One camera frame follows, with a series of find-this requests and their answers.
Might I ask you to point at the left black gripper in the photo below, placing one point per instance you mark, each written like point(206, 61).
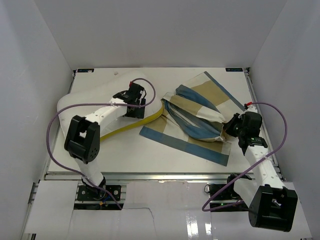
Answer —
point(138, 113)

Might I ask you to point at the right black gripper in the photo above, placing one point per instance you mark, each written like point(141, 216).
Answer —
point(228, 126)

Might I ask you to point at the checkered blue beige pillowcase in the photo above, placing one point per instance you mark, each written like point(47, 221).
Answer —
point(193, 118)

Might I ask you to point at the white pillow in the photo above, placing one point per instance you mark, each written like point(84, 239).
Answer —
point(101, 88)

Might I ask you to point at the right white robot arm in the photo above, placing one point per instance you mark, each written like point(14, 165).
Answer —
point(271, 205)

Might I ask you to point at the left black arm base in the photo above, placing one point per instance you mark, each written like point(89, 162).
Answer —
point(86, 195)

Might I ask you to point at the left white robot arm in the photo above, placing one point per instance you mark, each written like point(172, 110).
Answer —
point(82, 141)

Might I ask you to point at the right blue corner label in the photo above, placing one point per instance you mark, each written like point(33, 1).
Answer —
point(234, 69)

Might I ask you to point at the blue corner label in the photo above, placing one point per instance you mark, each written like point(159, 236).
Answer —
point(234, 69)
point(85, 70)

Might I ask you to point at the left blue corner label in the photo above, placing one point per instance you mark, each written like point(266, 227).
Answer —
point(85, 70)

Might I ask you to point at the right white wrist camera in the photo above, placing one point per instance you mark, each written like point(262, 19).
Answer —
point(250, 107)

